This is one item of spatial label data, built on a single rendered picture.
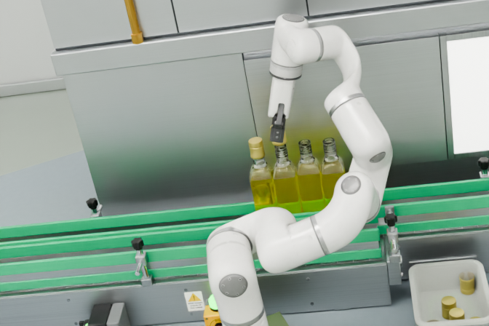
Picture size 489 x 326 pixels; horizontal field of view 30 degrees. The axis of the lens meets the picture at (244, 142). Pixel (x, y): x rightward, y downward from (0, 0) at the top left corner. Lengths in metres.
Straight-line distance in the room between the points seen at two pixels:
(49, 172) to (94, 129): 0.78
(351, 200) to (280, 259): 0.19
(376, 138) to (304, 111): 0.45
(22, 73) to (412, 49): 3.90
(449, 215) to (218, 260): 0.66
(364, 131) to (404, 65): 0.40
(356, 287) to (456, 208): 0.31
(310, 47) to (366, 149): 0.26
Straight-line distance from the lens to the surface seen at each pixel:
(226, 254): 1.85
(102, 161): 2.45
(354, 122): 1.88
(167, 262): 2.24
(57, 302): 2.36
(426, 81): 2.26
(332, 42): 1.99
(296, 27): 2.01
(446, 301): 2.17
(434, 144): 2.34
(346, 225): 1.81
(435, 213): 2.26
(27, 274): 2.36
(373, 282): 2.22
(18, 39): 5.73
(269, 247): 1.84
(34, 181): 3.15
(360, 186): 1.81
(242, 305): 1.88
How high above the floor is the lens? 2.19
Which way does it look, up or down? 28 degrees down
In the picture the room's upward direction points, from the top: 11 degrees counter-clockwise
